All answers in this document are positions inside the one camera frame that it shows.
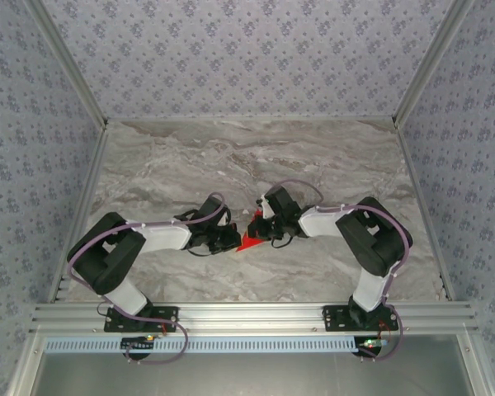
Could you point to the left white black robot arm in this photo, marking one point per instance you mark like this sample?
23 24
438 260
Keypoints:
165 237

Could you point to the aluminium corner post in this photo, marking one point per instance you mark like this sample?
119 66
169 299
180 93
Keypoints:
425 70
75 70

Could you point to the red cloth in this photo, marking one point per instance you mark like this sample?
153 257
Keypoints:
249 244

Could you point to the black controller board with LED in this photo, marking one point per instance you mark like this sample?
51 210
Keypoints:
369 350
138 345

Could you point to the steel sheet panel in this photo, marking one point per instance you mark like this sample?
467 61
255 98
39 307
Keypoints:
251 375

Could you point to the wide aluminium mounting beam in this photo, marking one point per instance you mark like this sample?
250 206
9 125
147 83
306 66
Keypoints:
251 315

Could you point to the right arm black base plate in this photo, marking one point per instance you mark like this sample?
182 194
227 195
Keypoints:
334 323

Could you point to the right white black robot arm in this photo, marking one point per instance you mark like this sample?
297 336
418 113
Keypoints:
321 220

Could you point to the aluminium frame leg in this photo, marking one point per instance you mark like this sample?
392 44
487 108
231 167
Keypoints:
24 371
474 371

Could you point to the aluminium table side rail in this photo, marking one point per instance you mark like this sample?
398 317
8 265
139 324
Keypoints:
83 206
422 206

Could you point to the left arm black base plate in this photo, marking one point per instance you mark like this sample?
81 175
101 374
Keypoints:
171 326

